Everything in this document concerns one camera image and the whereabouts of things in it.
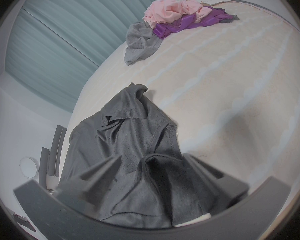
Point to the black T-shirt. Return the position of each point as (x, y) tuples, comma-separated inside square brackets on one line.
[(130, 134)]

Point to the blue-green curtain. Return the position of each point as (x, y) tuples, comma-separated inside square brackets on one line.
[(40, 66), (90, 14)]

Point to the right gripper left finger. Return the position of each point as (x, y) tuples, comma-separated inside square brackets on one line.
[(97, 176)]

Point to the purple garment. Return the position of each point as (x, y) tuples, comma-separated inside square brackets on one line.
[(190, 21)]

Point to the bed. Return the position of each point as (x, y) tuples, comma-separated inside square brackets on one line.
[(215, 84)]

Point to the grey garment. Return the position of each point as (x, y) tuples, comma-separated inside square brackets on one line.
[(140, 44)]

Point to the round white mirror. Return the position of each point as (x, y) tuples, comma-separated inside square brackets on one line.
[(28, 167)]

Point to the pink garment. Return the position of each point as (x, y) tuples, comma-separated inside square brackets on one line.
[(167, 10)]

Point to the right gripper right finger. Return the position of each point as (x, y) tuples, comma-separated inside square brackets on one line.
[(220, 189)]

